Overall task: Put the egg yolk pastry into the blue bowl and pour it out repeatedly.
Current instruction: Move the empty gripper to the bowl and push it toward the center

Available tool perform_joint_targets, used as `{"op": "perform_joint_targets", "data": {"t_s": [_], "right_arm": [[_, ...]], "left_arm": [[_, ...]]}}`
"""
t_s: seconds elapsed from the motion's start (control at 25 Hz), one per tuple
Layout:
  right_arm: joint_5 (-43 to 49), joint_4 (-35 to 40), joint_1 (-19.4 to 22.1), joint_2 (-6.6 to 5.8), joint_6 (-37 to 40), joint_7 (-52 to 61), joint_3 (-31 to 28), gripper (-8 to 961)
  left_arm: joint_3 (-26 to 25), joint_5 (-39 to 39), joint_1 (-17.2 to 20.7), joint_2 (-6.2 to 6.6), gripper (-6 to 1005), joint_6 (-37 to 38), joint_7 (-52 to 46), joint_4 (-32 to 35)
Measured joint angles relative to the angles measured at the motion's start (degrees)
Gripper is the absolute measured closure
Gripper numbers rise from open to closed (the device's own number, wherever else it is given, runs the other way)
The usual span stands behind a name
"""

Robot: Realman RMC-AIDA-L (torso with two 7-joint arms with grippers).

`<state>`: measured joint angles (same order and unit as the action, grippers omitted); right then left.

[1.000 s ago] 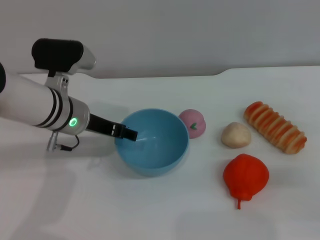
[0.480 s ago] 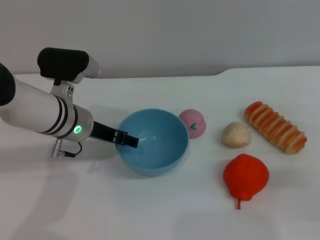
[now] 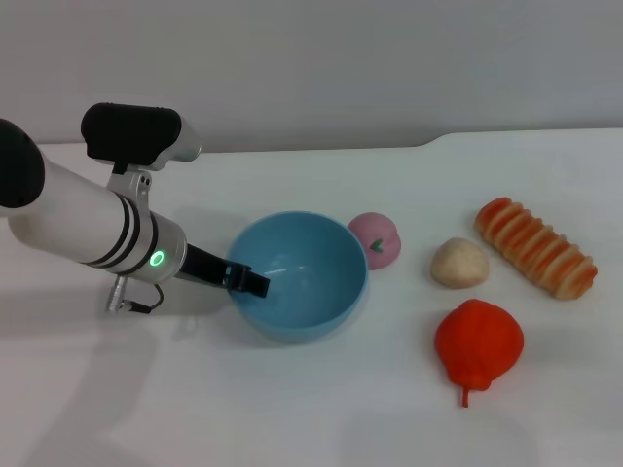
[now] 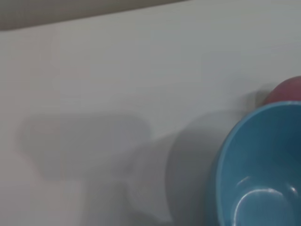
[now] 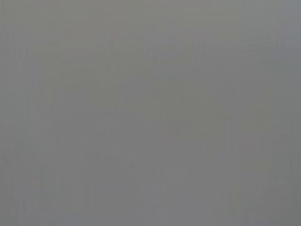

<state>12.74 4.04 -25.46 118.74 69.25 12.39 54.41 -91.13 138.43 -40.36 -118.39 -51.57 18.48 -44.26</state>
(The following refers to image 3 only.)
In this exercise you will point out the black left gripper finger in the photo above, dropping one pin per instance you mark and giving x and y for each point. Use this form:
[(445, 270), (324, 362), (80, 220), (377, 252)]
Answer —
[(250, 282)]

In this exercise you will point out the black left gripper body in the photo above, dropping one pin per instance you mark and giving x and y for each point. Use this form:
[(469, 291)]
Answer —
[(204, 266)]

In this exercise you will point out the blue bowl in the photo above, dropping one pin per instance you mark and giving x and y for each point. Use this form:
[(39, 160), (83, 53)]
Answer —
[(302, 272)]

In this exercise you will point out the beige egg yolk pastry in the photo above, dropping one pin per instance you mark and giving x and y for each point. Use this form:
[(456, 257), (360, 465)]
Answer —
[(460, 262)]

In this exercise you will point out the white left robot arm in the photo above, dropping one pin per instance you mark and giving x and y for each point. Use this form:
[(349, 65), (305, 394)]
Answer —
[(73, 214)]

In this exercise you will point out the pink peach-shaped pastry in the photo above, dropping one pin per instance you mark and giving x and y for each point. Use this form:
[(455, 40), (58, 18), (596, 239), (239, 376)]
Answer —
[(377, 238)]

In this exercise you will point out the red pear-shaped toy fruit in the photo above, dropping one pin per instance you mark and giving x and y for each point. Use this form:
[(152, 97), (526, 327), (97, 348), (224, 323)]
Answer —
[(479, 343)]

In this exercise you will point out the striped orange bread roll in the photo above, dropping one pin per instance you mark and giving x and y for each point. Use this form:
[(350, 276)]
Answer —
[(535, 248)]

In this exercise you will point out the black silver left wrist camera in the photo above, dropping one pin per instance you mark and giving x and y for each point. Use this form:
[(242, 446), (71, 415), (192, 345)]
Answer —
[(126, 133)]

